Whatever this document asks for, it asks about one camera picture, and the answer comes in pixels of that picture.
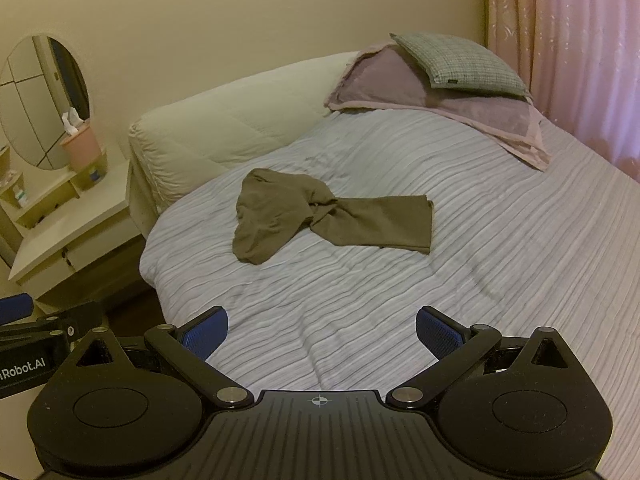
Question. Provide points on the grey checked pillow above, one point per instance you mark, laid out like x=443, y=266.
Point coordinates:
x=456, y=63

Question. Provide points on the round vanity mirror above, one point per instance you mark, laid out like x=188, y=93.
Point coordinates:
x=40, y=81

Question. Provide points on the pink tissue box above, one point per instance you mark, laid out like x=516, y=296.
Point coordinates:
x=80, y=142

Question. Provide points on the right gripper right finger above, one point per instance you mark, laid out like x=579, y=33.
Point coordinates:
x=458, y=349

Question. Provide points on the cream dressing table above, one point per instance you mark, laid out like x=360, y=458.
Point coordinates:
x=81, y=240

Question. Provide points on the cream padded headboard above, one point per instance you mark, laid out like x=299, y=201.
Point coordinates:
x=180, y=146

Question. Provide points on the olive brown t-shirt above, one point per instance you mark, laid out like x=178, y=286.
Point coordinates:
x=274, y=207

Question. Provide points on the mauve pink pillow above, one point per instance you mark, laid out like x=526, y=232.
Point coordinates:
x=386, y=78

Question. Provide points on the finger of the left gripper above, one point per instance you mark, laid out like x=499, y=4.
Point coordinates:
x=14, y=308

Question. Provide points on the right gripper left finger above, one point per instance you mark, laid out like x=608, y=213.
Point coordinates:
x=185, y=350

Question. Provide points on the pink curtain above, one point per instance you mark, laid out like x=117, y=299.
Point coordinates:
x=580, y=61

